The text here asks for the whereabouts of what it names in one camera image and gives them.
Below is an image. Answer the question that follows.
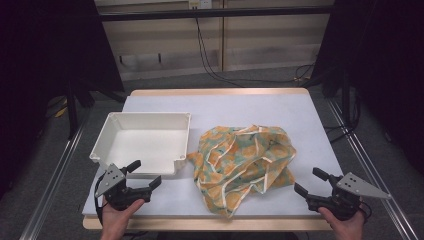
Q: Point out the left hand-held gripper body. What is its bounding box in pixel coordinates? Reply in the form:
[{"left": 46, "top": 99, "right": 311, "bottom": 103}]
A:
[{"left": 94, "top": 163, "right": 153, "bottom": 212}]

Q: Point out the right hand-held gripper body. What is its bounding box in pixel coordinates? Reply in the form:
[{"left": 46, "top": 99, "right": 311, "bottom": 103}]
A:
[{"left": 305, "top": 171, "right": 392, "bottom": 222}]

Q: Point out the white plastic tray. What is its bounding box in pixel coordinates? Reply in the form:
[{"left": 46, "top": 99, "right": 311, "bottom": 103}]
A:
[{"left": 89, "top": 111, "right": 192, "bottom": 177}]

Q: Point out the orange green patterned bag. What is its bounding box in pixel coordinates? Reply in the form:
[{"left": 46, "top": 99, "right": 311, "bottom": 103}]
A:
[{"left": 186, "top": 124, "right": 298, "bottom": 219}]

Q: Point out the person's right hand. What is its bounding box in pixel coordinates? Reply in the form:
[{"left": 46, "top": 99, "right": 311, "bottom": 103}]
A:
[{"left": 317, "top": 206, "right": 366, "bottom": 240}]

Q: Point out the person's left hand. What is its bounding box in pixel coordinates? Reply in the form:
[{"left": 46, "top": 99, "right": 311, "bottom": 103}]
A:
[{"left": 100, "top": 198, "right": 146, "bottom": 240}]

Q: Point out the black metal stand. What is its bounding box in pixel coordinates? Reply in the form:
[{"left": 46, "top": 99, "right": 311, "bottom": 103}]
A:
[
  {"left": 341, "top": 71, "right": 354, "bottom": 129},
  {"left": 64, "top": 79, "right": 128, "bottom": 141}
]

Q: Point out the grey table mat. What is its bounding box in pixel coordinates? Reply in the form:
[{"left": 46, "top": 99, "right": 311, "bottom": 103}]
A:
[{"left": 82, "top": 94, "right": 344, "bottom": 218}]

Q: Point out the wooden table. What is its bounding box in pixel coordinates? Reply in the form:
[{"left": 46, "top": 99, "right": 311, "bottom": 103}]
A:
[{"left": 82, "top": 87, "right": 344, "bottom": 232}]

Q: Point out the dark curtain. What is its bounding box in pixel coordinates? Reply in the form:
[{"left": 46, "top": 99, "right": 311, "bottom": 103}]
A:
[
  {"left": 0, "top": 0, "right": 125, "bottom": 201},
  {"left": 313, "top": 0, "right": 424, "bottom": 174}
]

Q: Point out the black horizontal bar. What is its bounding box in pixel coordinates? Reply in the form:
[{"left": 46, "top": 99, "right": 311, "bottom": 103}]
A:
[{"left": 98, "top": 5, "right": 334, "bottom": 23}]

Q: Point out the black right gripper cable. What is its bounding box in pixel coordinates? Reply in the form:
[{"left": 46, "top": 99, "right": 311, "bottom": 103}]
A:
[{"left": 359, "top": 200, "right": 373, "bottom": 223}]

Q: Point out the black floor cable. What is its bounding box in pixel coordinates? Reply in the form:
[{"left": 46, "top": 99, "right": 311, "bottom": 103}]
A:
[{"left": 324, "top": 96, "right": 363, "bottom": 144}]

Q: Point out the aluminium floor rail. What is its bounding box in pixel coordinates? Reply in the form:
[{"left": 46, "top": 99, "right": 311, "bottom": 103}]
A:
[
  {"left": 326, "top": 98, "right": 419, "bottom": 240},
  {"left": 19, "top": 109, "right": 91, "bottom": 240}
]

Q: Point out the black wall cable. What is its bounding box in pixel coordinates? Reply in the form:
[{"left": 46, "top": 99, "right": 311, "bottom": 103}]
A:
[{"left": 194, "top": 17, "right": 316, "bottom": 88}]

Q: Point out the white wall socket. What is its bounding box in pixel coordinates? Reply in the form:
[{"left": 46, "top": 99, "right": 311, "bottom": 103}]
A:
[{"left": 188, "top": 0, "right": 213, "bottom": 10}]

